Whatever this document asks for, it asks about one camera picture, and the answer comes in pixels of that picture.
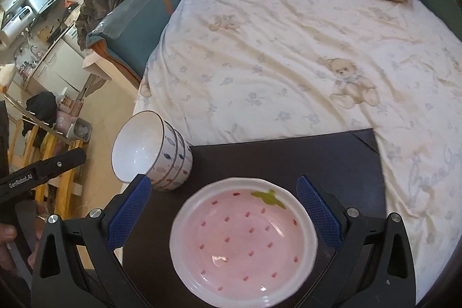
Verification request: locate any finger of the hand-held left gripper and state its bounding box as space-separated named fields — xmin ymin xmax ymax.
xmin=47 ymin=148 xmax=87 ymax=182

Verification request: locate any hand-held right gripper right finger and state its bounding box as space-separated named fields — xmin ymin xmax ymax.
xmin=297 ymin=175 xmax=417 ymax=308

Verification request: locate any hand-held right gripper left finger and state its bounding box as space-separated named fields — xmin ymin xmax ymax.
xmin=31 ymin=175 xmax=152 ymax=308

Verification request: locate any white fish-print bowl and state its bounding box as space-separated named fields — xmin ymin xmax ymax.
xmin=111 ymin=111 xmax=167 ymax=185
xmin=159 ymin=135 xmax=193 ymax=192
xmin=152 ymin=120 xmax=185 ymax=188

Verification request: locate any deep round pink strawberry plate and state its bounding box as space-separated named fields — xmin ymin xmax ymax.
xmin=169 ymin=177 xmax=319 ymax=308

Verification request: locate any person's left hand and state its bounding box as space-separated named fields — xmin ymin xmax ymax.
xmin=0 ymin=224 xmax=18 ymax=270

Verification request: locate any yellow wooden chair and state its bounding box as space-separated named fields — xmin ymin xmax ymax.
xmin=7 ymin=95 xmax=85 ymax=211

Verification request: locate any grey bin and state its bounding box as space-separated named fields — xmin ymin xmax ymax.
xmin=67 ymin=117 xmax=92 ymax=142

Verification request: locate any pink patterned bag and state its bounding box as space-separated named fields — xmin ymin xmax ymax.
xmin=56 ymin=97 xmax=83 ymax=135

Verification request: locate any black mat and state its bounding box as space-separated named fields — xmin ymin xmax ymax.
xmin=121 ymin=128 xmax=387 ymax=308

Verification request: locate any black cloth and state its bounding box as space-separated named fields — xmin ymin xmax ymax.
xmin=22 ymin=92 xmax=58 ymax=137

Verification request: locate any white lower kitchen cabinet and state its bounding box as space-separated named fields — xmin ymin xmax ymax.
xmin=23 ymin=39 xmax=91 ymax=101

